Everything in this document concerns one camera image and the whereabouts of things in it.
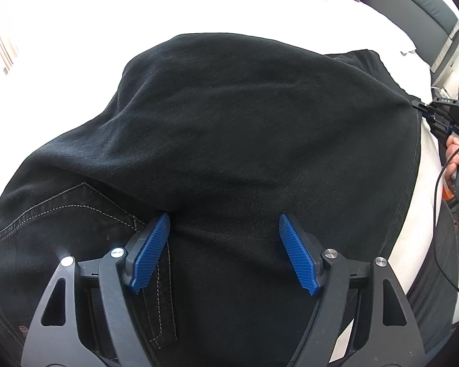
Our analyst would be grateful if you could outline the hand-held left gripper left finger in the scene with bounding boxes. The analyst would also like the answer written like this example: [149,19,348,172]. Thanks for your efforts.
[21,213,171,367]

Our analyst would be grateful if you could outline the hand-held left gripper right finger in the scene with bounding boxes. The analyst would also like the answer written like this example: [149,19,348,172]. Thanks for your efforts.
[278,213,427,367]

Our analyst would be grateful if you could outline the black denim pants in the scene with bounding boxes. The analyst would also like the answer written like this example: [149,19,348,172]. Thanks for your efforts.
[0,34,423,367]

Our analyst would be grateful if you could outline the dark grey headboard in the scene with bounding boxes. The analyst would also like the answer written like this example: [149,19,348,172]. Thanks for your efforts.
[361,0,459,77]

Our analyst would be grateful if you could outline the person's dark clothing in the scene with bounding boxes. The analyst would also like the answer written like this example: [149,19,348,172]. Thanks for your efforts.
[405,199,459,356]

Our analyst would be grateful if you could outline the bed with white sheet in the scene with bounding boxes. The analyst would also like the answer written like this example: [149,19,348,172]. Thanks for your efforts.
[0,0,459,333]

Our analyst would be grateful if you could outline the tan curtain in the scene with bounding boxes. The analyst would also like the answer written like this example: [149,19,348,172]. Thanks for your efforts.
[0,0,20,75]

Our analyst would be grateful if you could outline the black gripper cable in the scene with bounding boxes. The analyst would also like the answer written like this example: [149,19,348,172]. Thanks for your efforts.
[435,120,459,301]

